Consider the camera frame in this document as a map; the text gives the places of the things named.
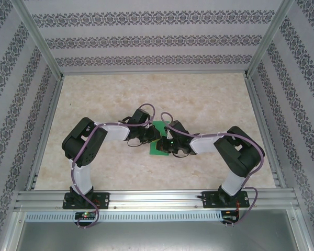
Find aluminium frame post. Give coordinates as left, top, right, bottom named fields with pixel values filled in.
left=12, top=0, right=65, bottom=79
left=244, top=0, right=296, bottom=78

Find grey sheet metal tray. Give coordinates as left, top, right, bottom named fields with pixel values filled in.
left=12, top=210, right=313, bottom=251

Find slotted grey cable duct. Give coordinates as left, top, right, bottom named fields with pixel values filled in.
left=25, top=211, right=223, bottom=222

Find aluminium table side rail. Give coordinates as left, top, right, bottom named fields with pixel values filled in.
left=25, top=75, right=66, bottom=191
left=244, top=75, right=287, bottom=189

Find aluminium mounting rail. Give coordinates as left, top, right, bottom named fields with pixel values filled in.
left=14, top=189, right=298, bottom=211

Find green square paper sheet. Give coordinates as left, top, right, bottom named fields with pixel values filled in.
left=148, top=120, right=171, bottom=157

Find small circuit board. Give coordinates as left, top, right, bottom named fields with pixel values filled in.
left=222, top=210, right=239, bottom=223
left=75, top=212, right=96, bottom=220

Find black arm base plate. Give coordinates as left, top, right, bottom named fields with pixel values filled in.
left=62, top=192, right=110, bottom=210
left=201, top=190, right=251, bottom=209

